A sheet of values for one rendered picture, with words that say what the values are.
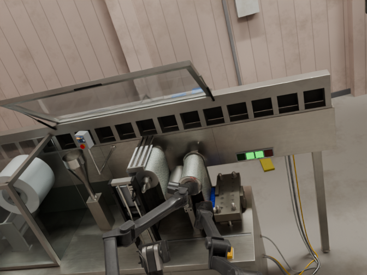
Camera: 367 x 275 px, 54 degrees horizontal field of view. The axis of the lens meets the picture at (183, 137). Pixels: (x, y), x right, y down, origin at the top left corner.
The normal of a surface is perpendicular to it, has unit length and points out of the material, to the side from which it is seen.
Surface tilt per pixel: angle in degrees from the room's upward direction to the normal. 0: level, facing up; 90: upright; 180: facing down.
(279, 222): 0
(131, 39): 90
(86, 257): 0
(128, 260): 0
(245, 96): 90
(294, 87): 90
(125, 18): 90
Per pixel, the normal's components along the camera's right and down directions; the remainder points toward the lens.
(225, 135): -0.13, 0.53
